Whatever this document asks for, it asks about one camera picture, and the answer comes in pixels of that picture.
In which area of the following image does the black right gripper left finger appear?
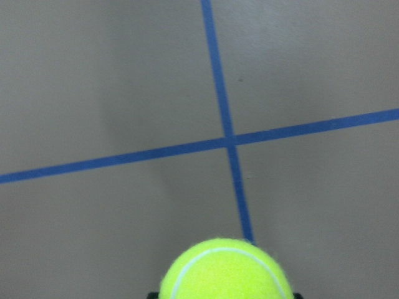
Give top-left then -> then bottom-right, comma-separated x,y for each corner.
147,292 -> 159,299

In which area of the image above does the yellow tennis ball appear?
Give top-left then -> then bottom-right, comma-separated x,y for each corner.
158,238 -> 295,298

